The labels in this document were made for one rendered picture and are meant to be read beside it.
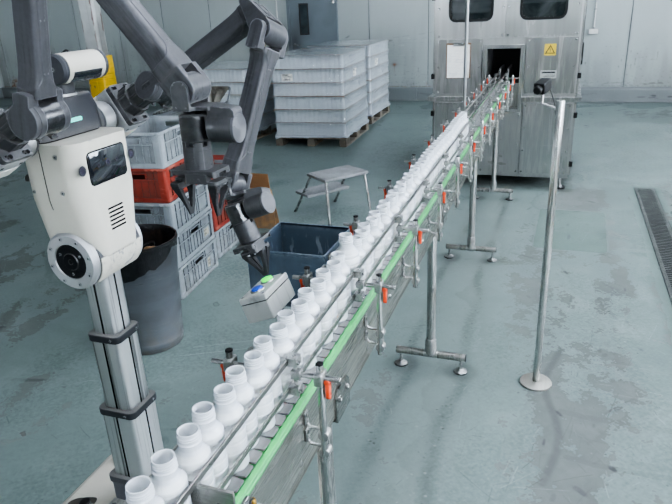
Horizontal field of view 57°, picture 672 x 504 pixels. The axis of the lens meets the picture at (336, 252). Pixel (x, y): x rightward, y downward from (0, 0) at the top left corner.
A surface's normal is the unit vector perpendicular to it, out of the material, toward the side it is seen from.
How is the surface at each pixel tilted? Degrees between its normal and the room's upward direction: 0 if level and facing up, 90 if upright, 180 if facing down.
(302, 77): 90
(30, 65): 90
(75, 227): 101
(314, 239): 90
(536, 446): 0
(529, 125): 90
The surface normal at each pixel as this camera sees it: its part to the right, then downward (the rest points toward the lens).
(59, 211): -0.31, 0.54
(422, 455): -0.04, -0.93
